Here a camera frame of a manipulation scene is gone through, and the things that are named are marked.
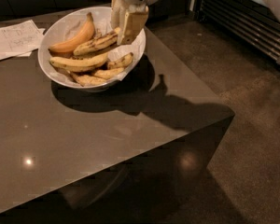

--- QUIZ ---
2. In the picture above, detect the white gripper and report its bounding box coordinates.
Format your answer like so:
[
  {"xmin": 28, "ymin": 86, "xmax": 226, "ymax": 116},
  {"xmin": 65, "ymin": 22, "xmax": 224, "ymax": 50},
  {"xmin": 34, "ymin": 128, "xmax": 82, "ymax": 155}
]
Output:
[{"xmin": 111, "ymin": 0, "xmax": 158, "ymax": 45}]

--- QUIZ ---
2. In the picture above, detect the spotted yellow banana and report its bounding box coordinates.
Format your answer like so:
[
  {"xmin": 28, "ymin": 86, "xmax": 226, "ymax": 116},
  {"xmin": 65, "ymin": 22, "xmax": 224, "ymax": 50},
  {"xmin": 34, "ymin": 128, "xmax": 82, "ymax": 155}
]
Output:
[{"xmin": 73, "ymin": 27, "xmax": 120, "ymax": 56}]

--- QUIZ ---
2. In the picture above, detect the large orange-yellow banana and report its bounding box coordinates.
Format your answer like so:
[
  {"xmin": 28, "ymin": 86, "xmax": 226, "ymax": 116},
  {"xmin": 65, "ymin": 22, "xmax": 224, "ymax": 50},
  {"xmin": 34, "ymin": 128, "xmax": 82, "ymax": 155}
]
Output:
[{"xmin": 49, "ymin": 12, "xmax": 95, "ymax": 53}]

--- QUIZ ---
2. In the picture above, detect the small banana at right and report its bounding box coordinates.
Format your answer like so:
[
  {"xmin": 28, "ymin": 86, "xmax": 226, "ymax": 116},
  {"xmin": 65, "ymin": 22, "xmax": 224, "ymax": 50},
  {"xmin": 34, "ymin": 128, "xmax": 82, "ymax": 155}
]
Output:
[{"xmin": 106, "ymin": 52, "xmax": 133, "ymax": 69}]

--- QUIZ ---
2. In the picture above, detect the small banana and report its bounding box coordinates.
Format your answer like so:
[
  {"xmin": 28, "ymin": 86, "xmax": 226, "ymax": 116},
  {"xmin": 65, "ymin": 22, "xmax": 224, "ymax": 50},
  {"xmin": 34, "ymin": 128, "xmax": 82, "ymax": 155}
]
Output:
[
  {"xmin": 91, "ymin": 67, "xmax": 124, "ymax": 79},
  {"xmin": 70, "ymin": 73, "xmax": 106, "ymax": 86},
  {"xmin": 106, "ymin": 52, "xmax": 133, "ymax": 69}
]

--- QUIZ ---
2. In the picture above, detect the small banana lower middle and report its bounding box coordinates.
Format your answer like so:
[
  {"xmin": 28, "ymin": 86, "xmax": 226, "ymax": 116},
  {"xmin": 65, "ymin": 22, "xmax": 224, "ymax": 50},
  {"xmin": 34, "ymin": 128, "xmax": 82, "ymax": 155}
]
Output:
[{"xmin": 91, "ymin": 67, "xmax": 124, "ymax": 79}]

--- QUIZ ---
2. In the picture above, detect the long yellow banana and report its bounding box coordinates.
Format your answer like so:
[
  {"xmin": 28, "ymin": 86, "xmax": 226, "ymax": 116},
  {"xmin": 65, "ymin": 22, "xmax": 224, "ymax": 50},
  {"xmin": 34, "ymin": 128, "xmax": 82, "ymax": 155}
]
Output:
[{"xmin": 49, "ymin": 52, "xmax": 108, "ymax": 73}]

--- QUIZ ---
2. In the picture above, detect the small banana at bottom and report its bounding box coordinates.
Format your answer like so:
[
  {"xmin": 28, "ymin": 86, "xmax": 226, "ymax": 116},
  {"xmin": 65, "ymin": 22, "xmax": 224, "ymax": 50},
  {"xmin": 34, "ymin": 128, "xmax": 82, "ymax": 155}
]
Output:
[{"xmin": 70, "ymin": 73, "xmax": 106, "ymax": 86}]

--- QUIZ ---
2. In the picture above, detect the white bowl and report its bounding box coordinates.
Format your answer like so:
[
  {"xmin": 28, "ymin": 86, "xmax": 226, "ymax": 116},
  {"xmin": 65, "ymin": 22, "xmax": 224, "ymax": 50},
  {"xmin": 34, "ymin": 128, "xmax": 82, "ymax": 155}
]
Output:
[{"xmin": 38, "ymin": 7, "xmax": 146, "ymax": 92}]

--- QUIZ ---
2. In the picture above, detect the printed paper sheet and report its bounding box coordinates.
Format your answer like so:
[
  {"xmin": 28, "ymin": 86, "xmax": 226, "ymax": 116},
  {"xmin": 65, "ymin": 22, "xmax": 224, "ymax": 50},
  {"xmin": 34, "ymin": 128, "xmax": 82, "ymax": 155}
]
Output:
[{"xmin": 0, "ymin": 20, "xmax": 44, "ymax": 60}]

